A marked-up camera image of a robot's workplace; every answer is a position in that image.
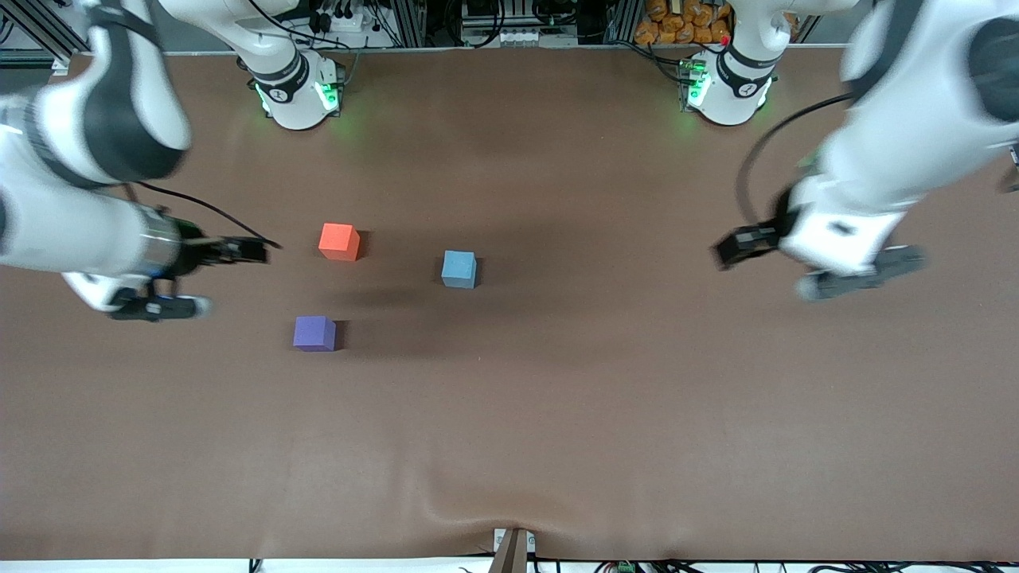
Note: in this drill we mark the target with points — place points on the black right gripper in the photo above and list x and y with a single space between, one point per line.
192 249

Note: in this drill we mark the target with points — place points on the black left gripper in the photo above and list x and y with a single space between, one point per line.
771 234

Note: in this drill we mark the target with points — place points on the blue foam block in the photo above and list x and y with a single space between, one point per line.
458 268

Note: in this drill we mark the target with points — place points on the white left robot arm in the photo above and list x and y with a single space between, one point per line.
915 103

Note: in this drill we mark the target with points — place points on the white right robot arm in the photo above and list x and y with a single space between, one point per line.
103 103

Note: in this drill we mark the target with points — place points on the orange foam block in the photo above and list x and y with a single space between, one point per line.
337 240

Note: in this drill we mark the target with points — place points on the purple foam block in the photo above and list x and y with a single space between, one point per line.
313 333

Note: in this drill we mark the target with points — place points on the brown table cover sheet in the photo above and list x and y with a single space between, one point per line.
637 398

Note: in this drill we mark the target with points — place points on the orange packets heap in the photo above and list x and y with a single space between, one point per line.
669 28

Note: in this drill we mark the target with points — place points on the power strip with black plugs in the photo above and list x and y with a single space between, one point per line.
342 20

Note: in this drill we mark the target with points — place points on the white power strip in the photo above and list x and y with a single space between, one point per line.
533 37

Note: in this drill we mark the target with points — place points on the aluminium frame post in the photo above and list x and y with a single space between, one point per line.
410 24
625 20

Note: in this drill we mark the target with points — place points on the slanted aluminium frame strut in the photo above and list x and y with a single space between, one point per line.
32 24

